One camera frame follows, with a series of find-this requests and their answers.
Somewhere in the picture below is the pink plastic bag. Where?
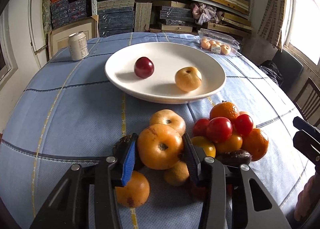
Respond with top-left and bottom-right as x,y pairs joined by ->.
190,3 -> 223,26

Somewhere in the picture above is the pale peach apricot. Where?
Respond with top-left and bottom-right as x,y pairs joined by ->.
149,109 -> 186,136

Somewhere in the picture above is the orange mandarin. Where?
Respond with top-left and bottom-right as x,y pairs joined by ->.
241,128 -> 269,161
209,102 -> 240,122

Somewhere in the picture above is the wooden chair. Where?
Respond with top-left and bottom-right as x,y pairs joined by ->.
293,77 -> 319,128

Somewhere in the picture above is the white drink can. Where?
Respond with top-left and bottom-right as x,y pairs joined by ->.
68,32 -> 88,61

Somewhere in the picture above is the white ceramic plate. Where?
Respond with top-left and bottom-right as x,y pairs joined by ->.
105,42 -> 226,104

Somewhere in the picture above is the operator hand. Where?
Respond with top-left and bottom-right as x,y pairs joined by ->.
294,173 -> 319,221

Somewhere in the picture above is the dark red plum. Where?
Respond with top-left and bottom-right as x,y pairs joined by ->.
189,181 -> 206,202
134,57 -> 155,78

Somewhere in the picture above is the dark jacket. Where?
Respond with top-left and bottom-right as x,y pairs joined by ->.
258,60 -> 284,86

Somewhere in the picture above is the yellow orange apricot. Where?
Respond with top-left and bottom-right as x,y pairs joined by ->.
137,124 -> 183,170

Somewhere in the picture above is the framed picture board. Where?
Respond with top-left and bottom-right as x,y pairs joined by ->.
47,15 -> 99,60

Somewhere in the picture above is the speckled yellow apricot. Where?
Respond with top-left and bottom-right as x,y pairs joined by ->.
116,171 -> 150,208

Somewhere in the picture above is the small yellow loquat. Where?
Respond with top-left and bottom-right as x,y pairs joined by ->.
164,161 -> 189,187

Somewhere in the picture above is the yellow orange tomato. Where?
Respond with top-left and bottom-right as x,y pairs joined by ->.
190,136 -> 216,158

